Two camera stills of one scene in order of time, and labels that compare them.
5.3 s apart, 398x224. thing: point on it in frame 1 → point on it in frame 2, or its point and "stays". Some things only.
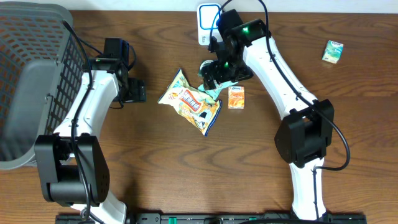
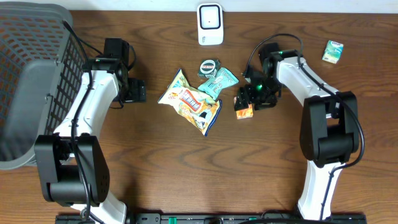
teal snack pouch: [214, 92] stays
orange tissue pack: [236, 98] → [244, 113]
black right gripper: [244, 72] → [243, 94]
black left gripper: [137, 90] stays
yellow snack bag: [200, 109] stays
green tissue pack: [333, 52] stays
